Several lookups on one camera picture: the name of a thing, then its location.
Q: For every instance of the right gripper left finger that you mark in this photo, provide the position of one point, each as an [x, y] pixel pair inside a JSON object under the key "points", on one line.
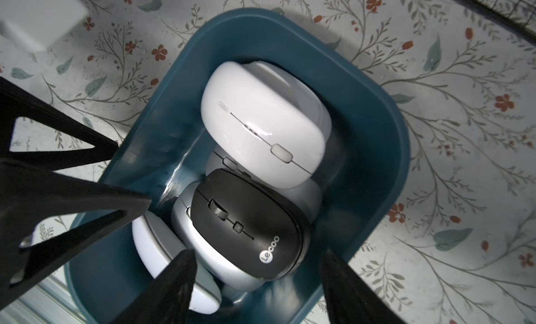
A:
{"points": [[167, 298]]}

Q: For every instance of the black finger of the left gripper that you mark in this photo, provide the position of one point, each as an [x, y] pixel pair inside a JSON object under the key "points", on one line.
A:
{"points": [[33, 189]]}

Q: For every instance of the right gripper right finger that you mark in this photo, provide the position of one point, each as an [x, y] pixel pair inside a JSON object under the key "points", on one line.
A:
{"points": [[348, 298]]}

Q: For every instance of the silver mouse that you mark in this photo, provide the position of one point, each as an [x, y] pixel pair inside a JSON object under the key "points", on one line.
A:
{"points": [[214, 262], [307, 196]]}

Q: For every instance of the black Lecoo mouse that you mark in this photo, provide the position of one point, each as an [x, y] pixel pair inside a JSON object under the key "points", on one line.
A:
{"points": [[255, 228]]}

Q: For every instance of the teal plastic storage box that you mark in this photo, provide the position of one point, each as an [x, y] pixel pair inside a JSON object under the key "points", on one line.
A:
{"points": [[362, 175]]}

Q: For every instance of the white mouse large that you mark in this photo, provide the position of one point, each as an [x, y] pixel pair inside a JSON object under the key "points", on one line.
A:
{"points": [[267, 120]]}

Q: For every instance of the black wire desk organizer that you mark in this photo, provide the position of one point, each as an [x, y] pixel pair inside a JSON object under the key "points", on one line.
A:
{"points": [[515, 16]]}

